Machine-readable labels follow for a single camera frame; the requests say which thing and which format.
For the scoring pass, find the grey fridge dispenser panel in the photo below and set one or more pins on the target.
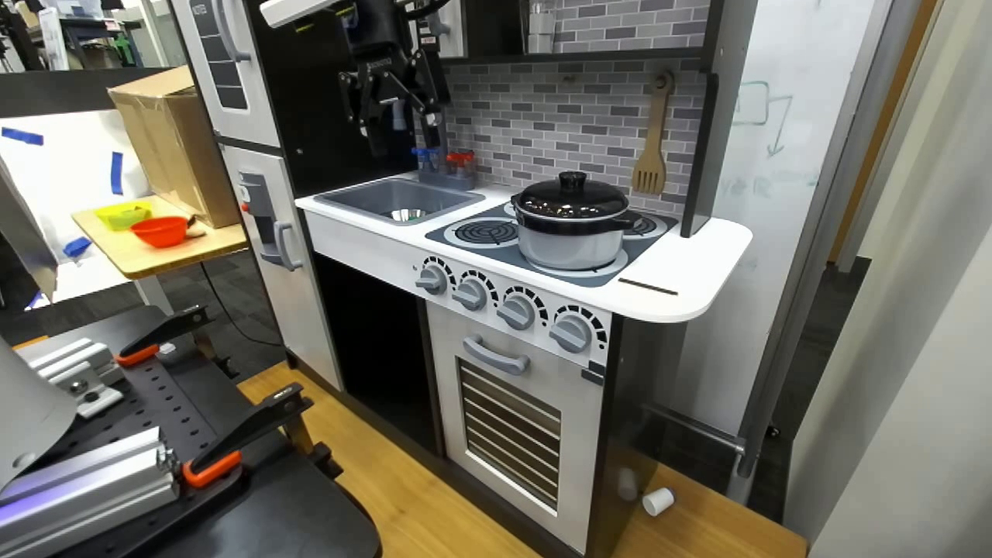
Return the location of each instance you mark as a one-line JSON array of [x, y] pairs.
[[259, 204]]

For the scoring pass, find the long aluminium rail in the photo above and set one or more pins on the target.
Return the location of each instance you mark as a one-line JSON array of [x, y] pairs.
[[80, 496]]

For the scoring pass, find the grey toy sink basin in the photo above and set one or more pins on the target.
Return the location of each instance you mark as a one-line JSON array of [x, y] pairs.
[[397, 194]]

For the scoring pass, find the white plastic cup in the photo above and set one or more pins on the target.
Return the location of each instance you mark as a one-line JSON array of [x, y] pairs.
[[657, 499]]

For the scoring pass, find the yellow-green bowl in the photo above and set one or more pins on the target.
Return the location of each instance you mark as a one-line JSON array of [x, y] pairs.
[[121, 216]]

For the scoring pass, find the black notes chalkboard panel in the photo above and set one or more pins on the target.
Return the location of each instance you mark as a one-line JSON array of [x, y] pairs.
[[217, 57]]

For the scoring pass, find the blue tape strip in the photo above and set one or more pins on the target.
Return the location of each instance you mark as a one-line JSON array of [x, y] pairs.
[[18, 133], [115, 171], [74, 247]]

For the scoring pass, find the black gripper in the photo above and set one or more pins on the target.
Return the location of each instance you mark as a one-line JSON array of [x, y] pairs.
[[392, 65]]

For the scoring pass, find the cardboard box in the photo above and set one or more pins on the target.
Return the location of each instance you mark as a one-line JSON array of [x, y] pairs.
[[175, 133]]

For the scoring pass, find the short aluminium extrusion pieces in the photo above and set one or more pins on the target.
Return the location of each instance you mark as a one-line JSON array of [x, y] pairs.
[[73, 372]]

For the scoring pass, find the black glass pot lid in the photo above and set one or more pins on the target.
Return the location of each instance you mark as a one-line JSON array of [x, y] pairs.
[[570, 195]]

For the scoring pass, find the white toy kitchen playset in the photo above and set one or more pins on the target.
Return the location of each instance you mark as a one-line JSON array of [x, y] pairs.
[[660, 268]]

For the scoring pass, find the grey stove knob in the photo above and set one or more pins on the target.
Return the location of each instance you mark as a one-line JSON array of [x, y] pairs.
[[573, 329], [517, 308], [435, 277], [476, 292]]

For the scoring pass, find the small grey pot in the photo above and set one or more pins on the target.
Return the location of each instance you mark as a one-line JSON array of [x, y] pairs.
[[568, 249]]

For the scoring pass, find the white toy oven door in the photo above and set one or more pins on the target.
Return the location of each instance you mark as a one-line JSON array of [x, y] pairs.
[[516, 443]]

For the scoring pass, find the grey metal bracket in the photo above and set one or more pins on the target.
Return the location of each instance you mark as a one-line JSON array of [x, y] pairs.
[[24, 412]]

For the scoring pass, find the black perforated breadboard table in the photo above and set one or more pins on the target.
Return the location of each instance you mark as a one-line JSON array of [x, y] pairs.
[[196, 406]]

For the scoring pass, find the grey toy stove top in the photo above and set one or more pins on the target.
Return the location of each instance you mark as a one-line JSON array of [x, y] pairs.
[[483, 234]]

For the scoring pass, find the wooden spatula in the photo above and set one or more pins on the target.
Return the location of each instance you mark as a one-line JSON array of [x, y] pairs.
[[651, 155]]

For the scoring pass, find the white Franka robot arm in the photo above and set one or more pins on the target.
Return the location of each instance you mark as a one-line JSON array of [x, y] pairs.
[[297, 7]]

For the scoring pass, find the orange bowl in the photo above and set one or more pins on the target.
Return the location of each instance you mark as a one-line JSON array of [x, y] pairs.
[[160, 231]]

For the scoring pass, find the black clamp orange grip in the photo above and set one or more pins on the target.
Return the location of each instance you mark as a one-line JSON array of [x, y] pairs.
[[155, 336], [241, 434]]

